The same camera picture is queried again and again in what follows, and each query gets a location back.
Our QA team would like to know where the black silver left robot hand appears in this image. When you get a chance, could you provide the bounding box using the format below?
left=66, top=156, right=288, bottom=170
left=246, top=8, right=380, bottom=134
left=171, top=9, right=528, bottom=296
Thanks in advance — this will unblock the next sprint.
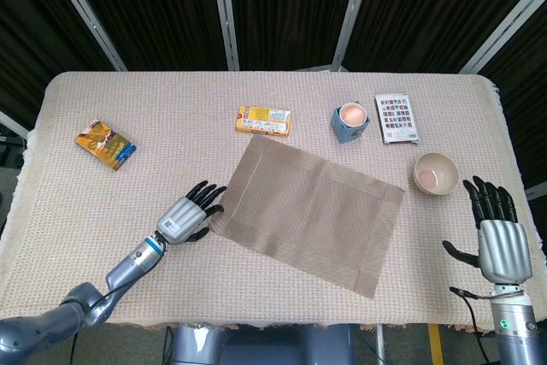
left=154, top=180, right=227, bottom=247

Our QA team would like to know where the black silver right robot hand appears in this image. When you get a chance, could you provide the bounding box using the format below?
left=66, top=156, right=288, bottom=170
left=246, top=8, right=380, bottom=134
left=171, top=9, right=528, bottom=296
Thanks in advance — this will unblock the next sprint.
left=442, top=175, right=534, bottom=286

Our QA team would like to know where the beige bowl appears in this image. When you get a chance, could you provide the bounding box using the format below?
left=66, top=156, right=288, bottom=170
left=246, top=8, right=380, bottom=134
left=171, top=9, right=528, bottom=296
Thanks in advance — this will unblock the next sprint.
left=412, top=151, right=461, bottom=197

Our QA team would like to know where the brown woven placemat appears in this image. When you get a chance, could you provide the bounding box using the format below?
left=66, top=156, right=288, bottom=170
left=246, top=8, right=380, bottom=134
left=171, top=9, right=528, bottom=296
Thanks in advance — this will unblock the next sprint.
left=209, top=133, right=406, bottom=298

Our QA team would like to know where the beige woven tablecloth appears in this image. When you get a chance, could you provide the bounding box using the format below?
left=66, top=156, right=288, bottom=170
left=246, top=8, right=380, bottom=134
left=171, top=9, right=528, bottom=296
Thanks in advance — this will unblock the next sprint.
left=0, top=70, right=547, bottom=336

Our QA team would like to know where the orange and blue packet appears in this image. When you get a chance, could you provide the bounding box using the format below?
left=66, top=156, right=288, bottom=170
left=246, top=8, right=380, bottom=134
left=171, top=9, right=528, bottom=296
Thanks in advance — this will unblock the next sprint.
left=74, top=119, right=138, bottom=172

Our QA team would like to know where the yellow snack box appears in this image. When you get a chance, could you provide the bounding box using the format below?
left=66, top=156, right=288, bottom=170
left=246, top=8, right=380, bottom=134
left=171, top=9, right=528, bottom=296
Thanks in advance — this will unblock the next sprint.
left=235, top=104, right=293, bottom=138

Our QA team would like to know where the dark curtain panel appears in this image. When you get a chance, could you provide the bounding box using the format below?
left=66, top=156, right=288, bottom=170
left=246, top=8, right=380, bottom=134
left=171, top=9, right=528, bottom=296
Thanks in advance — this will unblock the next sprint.
left=0, top=0, right=119, bottom=127
left=59, top=0, right=227, bottom=72
left=478, top=9, right=547, bottom=195
left=224, top=0, right=364, bottom=71
left=344, top=0, right=547, bottom=74

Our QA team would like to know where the grey robot torso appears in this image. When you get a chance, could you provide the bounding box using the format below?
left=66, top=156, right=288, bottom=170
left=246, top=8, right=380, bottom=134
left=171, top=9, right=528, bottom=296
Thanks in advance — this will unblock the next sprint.
left=164, top=324, right=356, bottom=365

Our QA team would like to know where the white table leg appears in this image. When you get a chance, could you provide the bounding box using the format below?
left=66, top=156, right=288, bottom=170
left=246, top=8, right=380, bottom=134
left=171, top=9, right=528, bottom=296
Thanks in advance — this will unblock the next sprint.
left=374, top=324, right=385, bottom=365

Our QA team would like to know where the white box with picture grid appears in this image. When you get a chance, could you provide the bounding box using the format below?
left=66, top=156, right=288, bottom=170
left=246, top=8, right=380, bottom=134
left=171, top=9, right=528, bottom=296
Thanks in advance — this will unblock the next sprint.
left=374, top=91, right=421, bottom=146

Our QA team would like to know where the blue carton sleeve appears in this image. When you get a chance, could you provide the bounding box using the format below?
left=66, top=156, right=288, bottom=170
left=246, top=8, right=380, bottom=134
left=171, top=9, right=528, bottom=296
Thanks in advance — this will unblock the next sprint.
left=329, top=103, right=371, bottom=144

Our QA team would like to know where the pink cup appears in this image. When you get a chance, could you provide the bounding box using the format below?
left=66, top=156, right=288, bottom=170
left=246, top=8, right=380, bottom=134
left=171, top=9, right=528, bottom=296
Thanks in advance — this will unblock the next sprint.
left=339, top=102, right=368, bottom=127

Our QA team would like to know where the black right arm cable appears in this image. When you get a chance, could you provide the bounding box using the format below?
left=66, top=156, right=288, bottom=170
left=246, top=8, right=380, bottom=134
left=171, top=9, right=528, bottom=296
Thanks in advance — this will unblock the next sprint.
left=448, top=286, right=492, bottom=365

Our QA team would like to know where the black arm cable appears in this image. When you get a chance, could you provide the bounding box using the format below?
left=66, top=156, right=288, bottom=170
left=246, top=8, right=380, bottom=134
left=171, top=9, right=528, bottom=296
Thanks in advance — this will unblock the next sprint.
left=68, top=232, right=166, bottom=365
left=448, top=286, right=492, bottom=365

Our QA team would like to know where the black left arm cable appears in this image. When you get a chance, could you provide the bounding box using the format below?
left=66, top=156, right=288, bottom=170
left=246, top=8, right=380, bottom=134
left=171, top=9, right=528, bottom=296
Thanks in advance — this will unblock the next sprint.
left=68, top=232, right=166, bottom=365

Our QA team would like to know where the grey partition post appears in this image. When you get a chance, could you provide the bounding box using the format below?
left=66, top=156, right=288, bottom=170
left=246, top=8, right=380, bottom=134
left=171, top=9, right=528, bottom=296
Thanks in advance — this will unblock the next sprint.
left=41, top=0, right=128, bottom=72
left=458, top=0, right=547, bottom=75
left=331, top=0, right=377, bottom=72
left=208, top=0, right=240, bottom=71
left=0, top=110, right=31, bottom=139

